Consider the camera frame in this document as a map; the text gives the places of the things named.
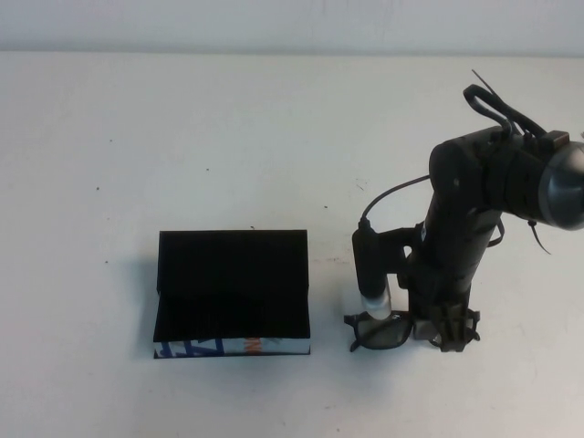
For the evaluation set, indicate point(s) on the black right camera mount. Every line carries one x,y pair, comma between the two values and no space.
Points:
397,239

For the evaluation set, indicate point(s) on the thin black zip tie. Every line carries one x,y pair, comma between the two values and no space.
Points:
538,237
493,94

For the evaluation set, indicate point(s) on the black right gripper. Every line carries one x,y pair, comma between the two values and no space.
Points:
449,264

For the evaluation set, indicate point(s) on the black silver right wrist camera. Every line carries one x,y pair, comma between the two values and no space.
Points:
369,264

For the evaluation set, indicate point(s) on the black glasses case box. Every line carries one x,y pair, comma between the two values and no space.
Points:
232,274

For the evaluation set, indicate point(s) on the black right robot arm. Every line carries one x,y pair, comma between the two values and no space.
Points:
461,173

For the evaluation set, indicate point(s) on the black-framed glasses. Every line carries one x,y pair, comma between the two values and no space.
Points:
383,336

